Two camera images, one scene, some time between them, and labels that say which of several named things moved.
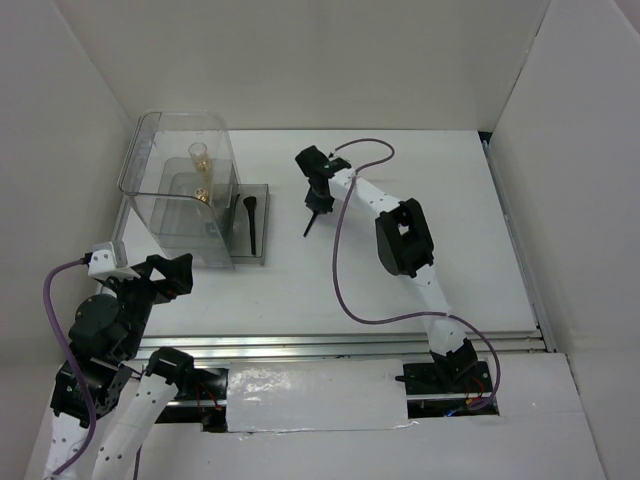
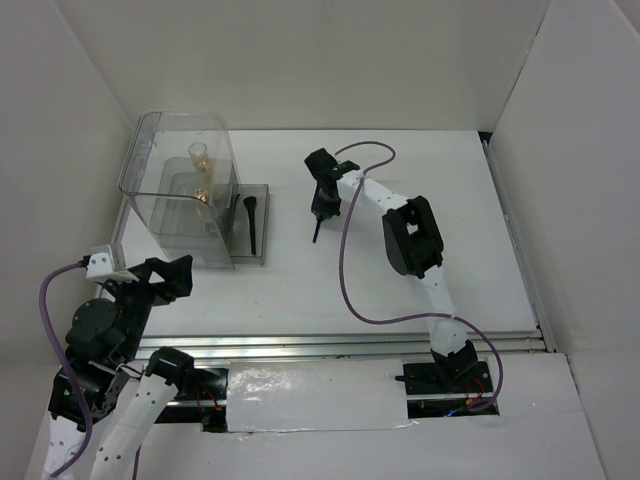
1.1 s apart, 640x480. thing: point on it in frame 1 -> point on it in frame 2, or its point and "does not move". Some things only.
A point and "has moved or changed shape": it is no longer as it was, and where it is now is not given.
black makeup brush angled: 250,203 does not move
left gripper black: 178,279 does not move
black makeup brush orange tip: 309,224 has moved or changed shape
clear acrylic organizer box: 180,184 does not move
